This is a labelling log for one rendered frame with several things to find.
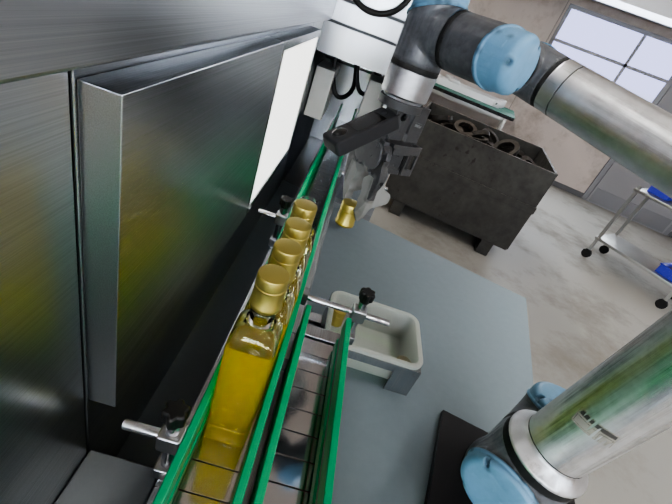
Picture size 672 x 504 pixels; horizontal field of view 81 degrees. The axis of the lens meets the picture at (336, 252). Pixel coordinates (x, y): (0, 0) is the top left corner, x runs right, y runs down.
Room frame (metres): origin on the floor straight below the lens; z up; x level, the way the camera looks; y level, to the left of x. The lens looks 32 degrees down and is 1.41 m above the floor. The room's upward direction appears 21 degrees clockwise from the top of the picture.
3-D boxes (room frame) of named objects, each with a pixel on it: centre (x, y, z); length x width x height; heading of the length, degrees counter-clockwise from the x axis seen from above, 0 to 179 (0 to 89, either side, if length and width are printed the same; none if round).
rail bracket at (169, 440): (0.24, 0.12, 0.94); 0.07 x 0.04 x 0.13; 95
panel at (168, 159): (0.68, 0.22, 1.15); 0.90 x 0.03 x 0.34; 5
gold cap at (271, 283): (0.32, 0.05, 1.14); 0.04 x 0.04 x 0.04
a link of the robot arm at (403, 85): (0.66, -0.01, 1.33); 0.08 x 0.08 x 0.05
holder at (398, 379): (0.69, -0.12, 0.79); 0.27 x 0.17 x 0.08; 95
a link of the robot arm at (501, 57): (0.61, -0.10, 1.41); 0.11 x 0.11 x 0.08; 52
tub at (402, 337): (0.69, -0.14, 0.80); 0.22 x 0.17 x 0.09; 95
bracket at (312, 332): (0.56, -0.04, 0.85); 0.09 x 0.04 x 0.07; 95
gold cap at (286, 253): (0.38, 0.05, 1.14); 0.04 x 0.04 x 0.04
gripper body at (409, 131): (0.67, -0.02, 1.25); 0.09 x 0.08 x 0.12; 131
